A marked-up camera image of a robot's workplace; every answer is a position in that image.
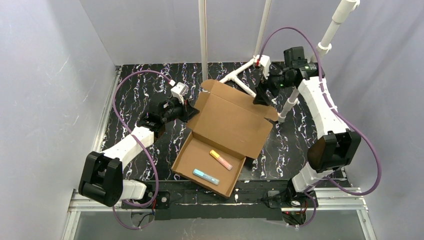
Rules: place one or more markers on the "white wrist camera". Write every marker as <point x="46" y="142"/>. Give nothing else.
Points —
<point x="179" y="90"/>
<point x="262" y="62"/>

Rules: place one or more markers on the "blue pen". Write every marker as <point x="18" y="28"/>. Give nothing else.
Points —
<point x="206" y="177"/>

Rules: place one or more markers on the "aluminium table frame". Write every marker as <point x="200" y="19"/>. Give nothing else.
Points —
<point x="189" y="201"/>

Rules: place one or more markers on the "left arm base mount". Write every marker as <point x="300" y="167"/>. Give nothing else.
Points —
<point x="161" y="202"/>

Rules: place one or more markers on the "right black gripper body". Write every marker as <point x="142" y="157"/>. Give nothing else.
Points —
<point x="265" y="87"/>

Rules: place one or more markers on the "orange small object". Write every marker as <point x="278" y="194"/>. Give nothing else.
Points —
<point x="221" y="160"/>

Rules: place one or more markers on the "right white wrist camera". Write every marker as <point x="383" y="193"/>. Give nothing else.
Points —
<point x="262" y="62"/>

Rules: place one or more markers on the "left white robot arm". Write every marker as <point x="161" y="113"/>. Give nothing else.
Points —
<point x="102" y="175"/>

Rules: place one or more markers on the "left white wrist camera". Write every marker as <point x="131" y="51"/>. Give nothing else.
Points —
<point x="179" y="90"/>

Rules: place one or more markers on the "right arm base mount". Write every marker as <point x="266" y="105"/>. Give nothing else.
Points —
<point x="300" y="202"/>

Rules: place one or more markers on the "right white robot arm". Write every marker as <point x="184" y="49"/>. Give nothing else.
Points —
<point x="336" y="144"/>

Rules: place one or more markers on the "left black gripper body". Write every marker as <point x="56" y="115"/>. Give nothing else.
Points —
<point x="187" y="111"/>

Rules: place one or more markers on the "white PVC pipe frame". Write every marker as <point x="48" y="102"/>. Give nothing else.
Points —
<point x="341" y="13"/>

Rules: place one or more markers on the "brown cardboard box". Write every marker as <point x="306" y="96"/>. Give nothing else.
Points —
<point x="230" y="124"/>

